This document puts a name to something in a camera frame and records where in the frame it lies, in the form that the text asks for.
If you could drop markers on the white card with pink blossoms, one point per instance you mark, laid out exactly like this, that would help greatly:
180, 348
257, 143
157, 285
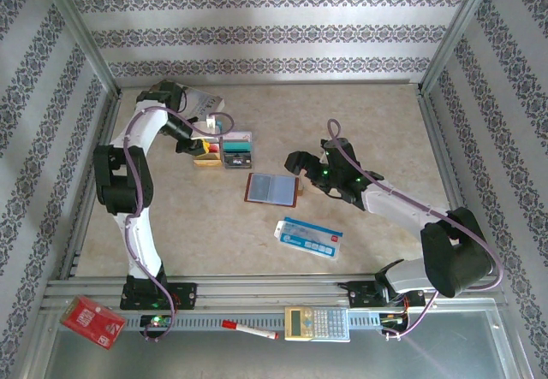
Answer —
242, 136

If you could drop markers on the clear acrylic card organizer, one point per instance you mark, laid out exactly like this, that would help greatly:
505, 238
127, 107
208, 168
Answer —
255, 148

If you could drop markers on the brown leather card holder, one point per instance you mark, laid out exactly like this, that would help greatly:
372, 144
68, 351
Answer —
282, 188

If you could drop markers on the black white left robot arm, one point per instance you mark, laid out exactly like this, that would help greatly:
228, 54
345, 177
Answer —
124, 182

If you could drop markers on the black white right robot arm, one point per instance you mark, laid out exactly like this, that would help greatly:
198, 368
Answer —
454, 250

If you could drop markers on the teal plastic card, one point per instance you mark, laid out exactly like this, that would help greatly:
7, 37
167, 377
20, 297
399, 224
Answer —
237, 146

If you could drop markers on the black plastic card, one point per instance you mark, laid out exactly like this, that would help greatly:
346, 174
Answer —
237, 161

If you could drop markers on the paperback book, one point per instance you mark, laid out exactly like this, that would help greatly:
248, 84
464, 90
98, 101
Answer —
205, 103

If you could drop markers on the blue white plastic package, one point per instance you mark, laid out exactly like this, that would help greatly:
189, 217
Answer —
308, 238

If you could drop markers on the beige grey calculator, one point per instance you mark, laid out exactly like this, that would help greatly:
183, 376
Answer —
317, 323

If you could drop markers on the circuit board with green light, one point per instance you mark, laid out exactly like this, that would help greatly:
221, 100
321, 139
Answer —
157, 321

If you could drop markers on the red white marker pen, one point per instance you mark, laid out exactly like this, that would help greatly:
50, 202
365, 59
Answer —
250, 330

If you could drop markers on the red cardboard box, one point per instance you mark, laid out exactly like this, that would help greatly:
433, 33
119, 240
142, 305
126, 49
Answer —
92, 321

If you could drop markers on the grey metal sheet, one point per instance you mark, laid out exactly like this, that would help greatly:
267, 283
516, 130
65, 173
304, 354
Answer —
214, 357

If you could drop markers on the aluminium side rail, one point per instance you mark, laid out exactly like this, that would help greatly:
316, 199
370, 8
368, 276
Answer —
437, 139
108, 109

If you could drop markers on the aluminium cross rail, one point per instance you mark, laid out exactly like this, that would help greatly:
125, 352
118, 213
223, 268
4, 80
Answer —
265, 83

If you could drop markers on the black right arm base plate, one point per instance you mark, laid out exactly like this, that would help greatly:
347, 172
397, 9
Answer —
359, 295

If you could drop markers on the aluminium corner post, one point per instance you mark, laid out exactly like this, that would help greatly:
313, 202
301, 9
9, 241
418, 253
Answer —
456, 28
79, 28

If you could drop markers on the aluminium mounting rail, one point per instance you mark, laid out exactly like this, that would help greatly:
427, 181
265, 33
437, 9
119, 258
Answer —
265, 289

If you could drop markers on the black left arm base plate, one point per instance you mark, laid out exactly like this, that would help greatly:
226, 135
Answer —
186, 295

